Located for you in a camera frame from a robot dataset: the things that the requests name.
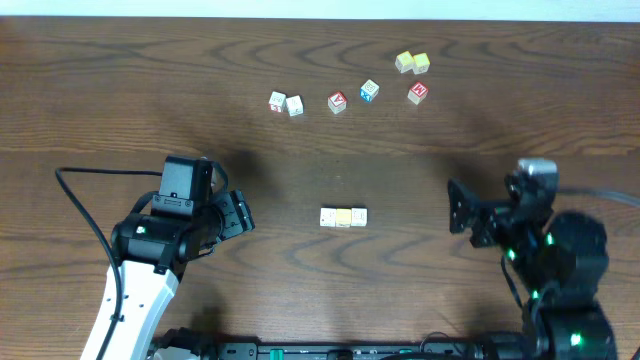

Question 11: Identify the white wooden block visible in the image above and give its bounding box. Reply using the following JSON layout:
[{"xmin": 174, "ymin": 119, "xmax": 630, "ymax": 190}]
[
  {"xmin": 319, "ymin": 208, "xmax": 337, "ymax": 227},
  {"xmin": 351, "ymin": 208, "xmax": 368, "ymax": 227}
]

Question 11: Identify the yellow wooden block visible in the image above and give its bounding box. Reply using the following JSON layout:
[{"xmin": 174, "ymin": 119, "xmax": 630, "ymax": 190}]
[{"xmin": 335, "ymin": 208, "xmax": 352, "ymax": 227}]

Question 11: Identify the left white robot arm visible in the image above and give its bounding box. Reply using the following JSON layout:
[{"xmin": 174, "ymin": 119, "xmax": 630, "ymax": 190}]
[{"xmin": 81, "ymin": 190, "xmax": 255, "ymax": 360}]

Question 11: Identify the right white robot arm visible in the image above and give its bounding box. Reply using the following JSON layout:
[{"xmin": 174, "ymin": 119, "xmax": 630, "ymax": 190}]
[{"xmin": 447, "ymin": 175, "xmax": 617, "ymax": 359}]

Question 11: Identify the wooden block red 3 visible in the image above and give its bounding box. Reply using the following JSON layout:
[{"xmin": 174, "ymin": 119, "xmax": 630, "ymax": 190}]
[{"xmin": 268, "ymin": 91, "xmax": 286, "ymax": 113}]

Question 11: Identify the wooden block teal side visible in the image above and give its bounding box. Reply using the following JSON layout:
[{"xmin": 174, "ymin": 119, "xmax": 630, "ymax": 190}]
[{"xmin": 286, "ymin": 95, "xmax": 304, "ymax": 117}]

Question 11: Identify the wooden block red M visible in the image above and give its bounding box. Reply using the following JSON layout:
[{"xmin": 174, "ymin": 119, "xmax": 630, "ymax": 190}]
[{"xmin": 407, "ymin": 82, "xmax": 429, "ymax": 105}]

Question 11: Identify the wooden block red A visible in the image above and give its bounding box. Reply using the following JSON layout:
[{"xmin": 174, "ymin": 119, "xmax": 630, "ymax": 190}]
[{"xmin": 328, "ymin": 91, "xmax": 348, "ymax": 114}]

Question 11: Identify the yellow-edged wooden block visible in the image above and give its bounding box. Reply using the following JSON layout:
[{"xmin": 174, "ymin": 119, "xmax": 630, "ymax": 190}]
[{"xmin": 412, "ymin": 53, "xmax": 431, "ymax": 75}]

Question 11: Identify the wooden block blue X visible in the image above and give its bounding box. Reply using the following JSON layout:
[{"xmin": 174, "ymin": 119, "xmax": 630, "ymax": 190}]
[{"xmin": 360, "ymin": 79, "xmax": 380, "ymax": 103}]

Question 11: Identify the plain wooden block left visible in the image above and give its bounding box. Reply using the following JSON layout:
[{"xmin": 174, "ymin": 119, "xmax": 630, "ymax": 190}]
[{"xmin": 395, "ymin": 51, "xmax": 414, "ymax": 73}]

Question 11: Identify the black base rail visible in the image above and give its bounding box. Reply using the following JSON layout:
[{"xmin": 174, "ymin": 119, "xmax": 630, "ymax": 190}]
[{"xmin": 149, "ymin": 340, "xmax": 501, "ymax": 360}]

